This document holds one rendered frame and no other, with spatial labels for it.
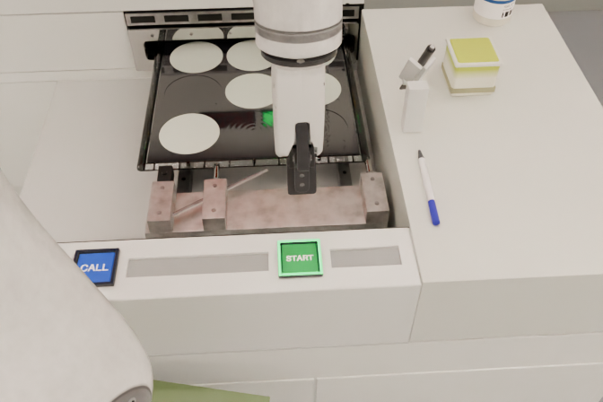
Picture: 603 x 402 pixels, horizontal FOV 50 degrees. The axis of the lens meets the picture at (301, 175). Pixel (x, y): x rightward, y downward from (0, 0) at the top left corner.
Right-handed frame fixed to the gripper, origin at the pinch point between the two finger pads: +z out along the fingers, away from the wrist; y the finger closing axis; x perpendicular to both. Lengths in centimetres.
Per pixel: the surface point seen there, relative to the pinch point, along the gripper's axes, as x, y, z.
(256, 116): -6.0, -39.0, 14.1
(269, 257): -4.2, -3.5, 15.1
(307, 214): 1.5, -18.8, 20.2
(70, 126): -41, -49, 20
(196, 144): -15.8, -32.5, 15.3
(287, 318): -2.2, 0.4, 22.3
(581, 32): 134, -207, 73
